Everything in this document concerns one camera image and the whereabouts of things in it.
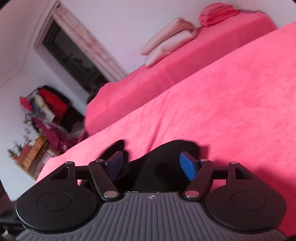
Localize pink pillow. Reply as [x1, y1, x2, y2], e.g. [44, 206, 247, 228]
[144, 29, 198, 67]
[139, 17, 195, 56]

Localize black pants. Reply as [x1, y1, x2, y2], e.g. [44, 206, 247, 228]
[113, 140, 200, 193]

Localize pink patterned curtain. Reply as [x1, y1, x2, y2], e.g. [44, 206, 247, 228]
[51, 1, 127, 82]

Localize dark window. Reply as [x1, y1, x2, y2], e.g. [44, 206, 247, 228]
[43, 21, 108, 93]

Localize upper pink pillow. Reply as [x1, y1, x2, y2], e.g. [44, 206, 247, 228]
[139, 17, 195, 56]

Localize folded red blanket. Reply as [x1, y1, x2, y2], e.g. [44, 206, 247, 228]
[199, 3, 239, 27]

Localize pink near bed cover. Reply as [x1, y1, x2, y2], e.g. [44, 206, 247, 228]
[39, 23, 295, 235]

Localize red far bed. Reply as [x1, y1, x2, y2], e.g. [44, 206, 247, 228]
[84, 11, 276, 136]

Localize wooden dresser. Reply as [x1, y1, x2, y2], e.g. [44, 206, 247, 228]
[13, 135, 49, 173]

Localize lower pink pillow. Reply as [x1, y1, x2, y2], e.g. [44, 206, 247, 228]
[144, 29, 198, 67]

